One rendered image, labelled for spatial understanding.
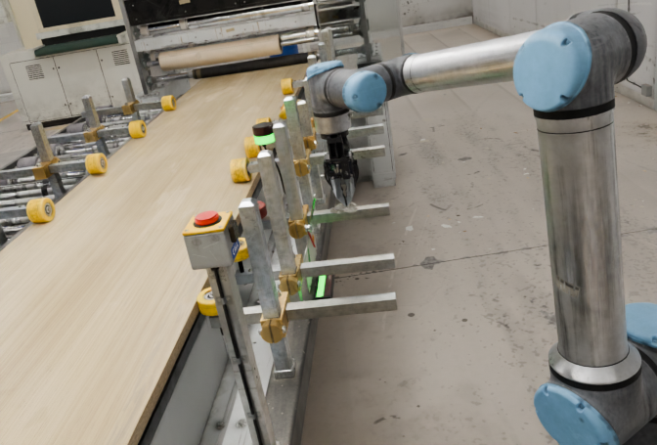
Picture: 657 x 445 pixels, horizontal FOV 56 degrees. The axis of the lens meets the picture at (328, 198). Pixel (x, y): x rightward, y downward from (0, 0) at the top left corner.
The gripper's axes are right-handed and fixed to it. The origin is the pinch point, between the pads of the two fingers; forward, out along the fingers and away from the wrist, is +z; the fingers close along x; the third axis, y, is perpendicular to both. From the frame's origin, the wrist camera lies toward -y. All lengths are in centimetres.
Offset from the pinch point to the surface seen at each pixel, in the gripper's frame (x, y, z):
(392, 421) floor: 2, -23, 98
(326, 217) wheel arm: -8.3, -18.6, 12.8
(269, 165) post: -16.3, 10.4, -15.9
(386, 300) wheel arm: 8.0, 31.7, 12.2
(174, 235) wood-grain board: -51, -8, 7
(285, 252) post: -16.6, 10.4, 8.1
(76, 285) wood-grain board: -71, 16, 8
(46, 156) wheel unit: -123, -80, -1
